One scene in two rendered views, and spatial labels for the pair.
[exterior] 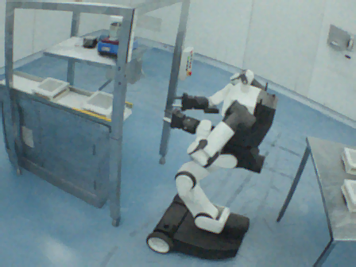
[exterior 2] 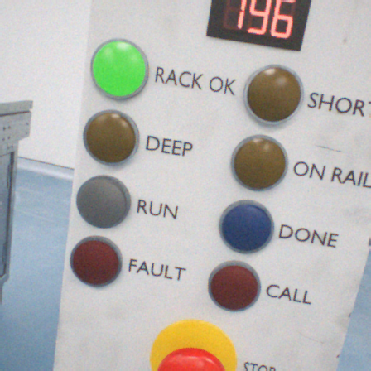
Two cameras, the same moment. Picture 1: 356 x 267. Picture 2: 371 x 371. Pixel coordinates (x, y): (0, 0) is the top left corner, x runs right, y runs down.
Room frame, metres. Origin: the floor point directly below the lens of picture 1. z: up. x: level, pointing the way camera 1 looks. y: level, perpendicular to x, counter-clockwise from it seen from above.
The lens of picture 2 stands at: (2.77, -0.22, 1.06)
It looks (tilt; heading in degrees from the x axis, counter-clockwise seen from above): 14 degrees down; 76
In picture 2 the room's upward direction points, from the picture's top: 9 degrees clockwise
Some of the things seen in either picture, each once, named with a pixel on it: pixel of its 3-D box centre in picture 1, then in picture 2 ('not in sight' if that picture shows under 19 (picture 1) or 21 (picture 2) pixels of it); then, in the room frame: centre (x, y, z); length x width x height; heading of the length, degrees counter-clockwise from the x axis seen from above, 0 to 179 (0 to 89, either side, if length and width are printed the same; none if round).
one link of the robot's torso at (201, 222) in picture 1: (212, 217); not in sight; (1.87, -0.34, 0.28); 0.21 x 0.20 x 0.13; 74
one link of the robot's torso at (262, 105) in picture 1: (249, 114); not in sight; (1.85, -0.38, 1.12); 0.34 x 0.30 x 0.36; 164
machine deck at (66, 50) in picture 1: (90, 51); not in sight; (2.13, 0.65, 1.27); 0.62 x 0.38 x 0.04; 74
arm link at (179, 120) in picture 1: (182, 121); not in sight; (1.86, -0.01, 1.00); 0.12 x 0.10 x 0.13; 66
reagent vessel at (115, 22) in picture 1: (120, 25); not in sight; (2.13, 0.46, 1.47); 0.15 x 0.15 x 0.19
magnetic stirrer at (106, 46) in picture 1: (118, 44); not in sight; (2.13, 0.46, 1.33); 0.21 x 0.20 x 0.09; 164
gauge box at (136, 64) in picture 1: (124, 64); not in sight; (2.21, 0.42, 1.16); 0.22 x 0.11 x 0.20; 74
